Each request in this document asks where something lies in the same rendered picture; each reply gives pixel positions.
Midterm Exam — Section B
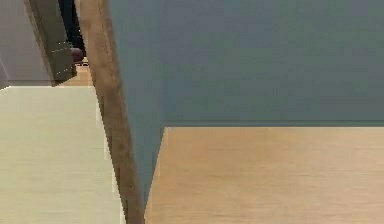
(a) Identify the olive green cabinet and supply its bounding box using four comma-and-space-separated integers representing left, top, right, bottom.
27, 0, 78, 86

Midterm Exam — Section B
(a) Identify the brown wooden room door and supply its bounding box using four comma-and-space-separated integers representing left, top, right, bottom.
73, 0, 146, 224

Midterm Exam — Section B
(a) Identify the dark red round object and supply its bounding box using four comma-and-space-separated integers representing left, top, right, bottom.
69, 47, 85, 63

